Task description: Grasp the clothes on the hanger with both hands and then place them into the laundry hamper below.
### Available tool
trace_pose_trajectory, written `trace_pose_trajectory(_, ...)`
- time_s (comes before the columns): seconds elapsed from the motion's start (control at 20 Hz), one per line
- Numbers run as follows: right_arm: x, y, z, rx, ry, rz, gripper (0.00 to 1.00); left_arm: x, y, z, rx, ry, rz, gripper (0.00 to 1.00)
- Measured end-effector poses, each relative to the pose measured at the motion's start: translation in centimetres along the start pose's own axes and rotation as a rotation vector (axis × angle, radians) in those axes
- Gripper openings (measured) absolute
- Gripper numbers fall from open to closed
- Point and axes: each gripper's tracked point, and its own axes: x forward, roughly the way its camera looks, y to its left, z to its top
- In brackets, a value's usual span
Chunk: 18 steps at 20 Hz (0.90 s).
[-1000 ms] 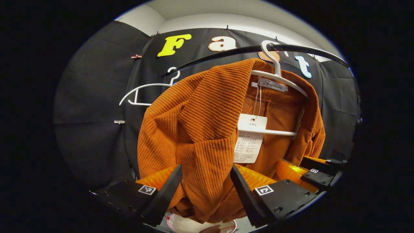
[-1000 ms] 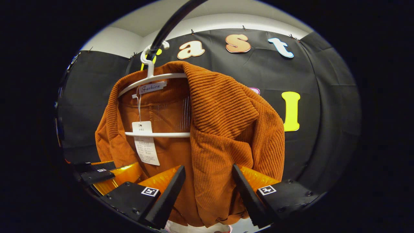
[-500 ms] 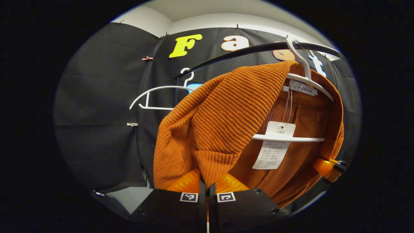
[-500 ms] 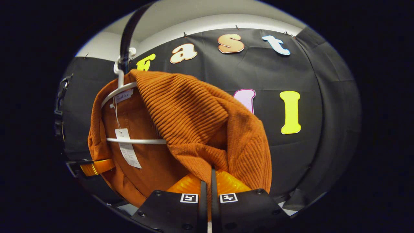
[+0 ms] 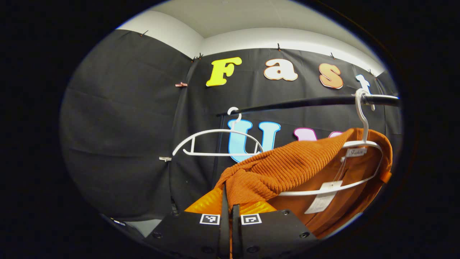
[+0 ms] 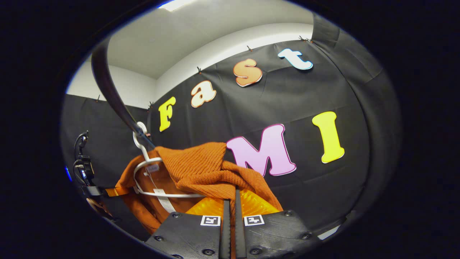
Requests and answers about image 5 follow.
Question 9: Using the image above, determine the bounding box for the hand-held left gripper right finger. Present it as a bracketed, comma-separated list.
[232, 201, 319, 259]

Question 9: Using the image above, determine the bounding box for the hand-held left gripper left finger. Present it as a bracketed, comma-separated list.
[144, 183, 231, 259]

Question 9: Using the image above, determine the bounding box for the orange corduroy jacket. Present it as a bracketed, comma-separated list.
[215, 128, 393, 240]

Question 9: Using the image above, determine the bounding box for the white clothes hanger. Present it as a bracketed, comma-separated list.
[279, 88, 383, 197]
[172, 107, 265, 158]

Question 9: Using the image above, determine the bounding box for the black backdrop cloth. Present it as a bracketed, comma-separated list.
[59, 29, 402, 222]

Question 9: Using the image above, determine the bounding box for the black clothes rail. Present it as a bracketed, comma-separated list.
[214, 94, 400, 178]

